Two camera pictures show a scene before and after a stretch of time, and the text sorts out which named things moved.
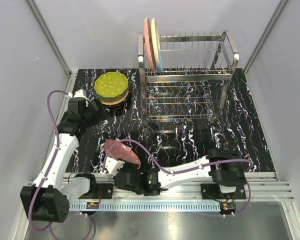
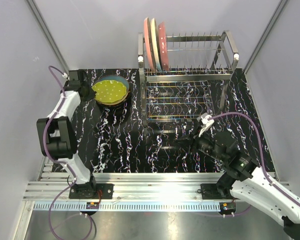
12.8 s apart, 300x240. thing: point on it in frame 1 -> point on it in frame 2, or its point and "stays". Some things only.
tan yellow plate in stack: x=112 y=103 stays
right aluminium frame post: x=280 y=5 stays
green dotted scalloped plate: x=112 y=84 stays
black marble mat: x=180 y=114 stays
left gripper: x=102 y=112 -> x=92 y=94
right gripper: x=128 y=164 -> x=188 y=142
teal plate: x=112 y=98 -> x=115 y=77
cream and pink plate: x=149 y=43 stays
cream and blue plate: x=155 y=40 stays
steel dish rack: x=191 y=87 stays
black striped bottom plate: x=118 y=109 stays
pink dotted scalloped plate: x=122 y=151 -> x=163 y=52
